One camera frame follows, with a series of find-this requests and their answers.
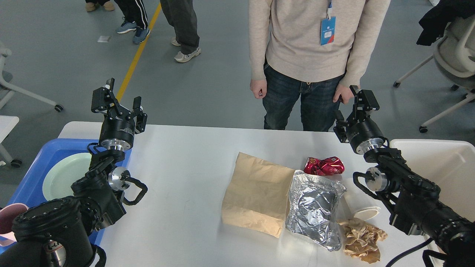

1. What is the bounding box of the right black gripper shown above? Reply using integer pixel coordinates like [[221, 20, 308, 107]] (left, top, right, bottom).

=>
[[334, 86, 387, 154]]

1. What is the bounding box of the white chair base left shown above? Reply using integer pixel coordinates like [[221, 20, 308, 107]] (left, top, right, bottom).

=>
[[0, 41, 64, 112]]

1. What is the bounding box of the blue plastic tray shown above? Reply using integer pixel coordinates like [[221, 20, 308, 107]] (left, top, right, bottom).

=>
[[10, 138, 147, 245]]

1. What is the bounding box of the black jacket on chair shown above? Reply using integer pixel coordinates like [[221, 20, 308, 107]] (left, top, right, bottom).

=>
[[417, 0, 475, 46]]

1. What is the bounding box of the person in beige sweater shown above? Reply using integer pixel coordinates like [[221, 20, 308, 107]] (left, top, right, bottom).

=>
[[248, 0, 390, 132]]

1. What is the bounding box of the blue id badge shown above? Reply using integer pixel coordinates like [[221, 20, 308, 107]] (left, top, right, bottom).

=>
[[320, 0, 336, 46]]

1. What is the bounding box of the person in striped trackpants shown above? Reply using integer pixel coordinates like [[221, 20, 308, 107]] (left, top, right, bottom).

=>
[[114, 0, 150, 44]]

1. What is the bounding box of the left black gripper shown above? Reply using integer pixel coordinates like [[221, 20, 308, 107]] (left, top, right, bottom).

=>
[[91, 78, 148, 151]]

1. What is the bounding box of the white office chair right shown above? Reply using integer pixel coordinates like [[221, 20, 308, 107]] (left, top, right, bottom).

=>
[[393, 16, 475, 133]]

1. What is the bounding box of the white paper cup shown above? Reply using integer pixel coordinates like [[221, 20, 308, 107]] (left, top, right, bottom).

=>
[[343, 184, 380, 220]]

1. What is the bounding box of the brown paper bag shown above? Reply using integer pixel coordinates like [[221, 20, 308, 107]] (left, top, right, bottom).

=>
[[221, 152, 295, 238]]

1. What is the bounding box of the crumpled brown paper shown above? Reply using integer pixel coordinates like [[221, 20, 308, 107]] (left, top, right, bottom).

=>
[[339, 218, 388, 264]]

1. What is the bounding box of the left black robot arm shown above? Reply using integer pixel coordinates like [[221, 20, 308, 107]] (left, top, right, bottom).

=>
[[1, 78, 148, 267]]

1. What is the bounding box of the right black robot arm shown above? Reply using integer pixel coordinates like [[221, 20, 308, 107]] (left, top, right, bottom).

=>
[[334, 86, 475, 267]]

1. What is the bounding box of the pink mug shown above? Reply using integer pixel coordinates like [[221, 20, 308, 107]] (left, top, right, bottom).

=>
[[0, 203, 29, 247]]

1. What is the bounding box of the light green plate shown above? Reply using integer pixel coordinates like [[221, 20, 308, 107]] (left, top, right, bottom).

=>
[[43, 152, 91, 199]]

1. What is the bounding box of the white plastic bin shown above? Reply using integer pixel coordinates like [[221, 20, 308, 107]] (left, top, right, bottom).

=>
[[388, 139, 475, 256]]

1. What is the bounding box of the silver foil bag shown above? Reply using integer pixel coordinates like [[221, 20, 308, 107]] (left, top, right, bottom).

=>
[[285, 169, 347, 251]]

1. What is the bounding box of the yellow plate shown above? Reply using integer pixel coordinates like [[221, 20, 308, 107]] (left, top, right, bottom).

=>
[[42, 184, 56, 201]]

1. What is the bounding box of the person in grey trousers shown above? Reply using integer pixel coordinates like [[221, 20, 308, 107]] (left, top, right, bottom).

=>
[[160, 0, 201, 63]]

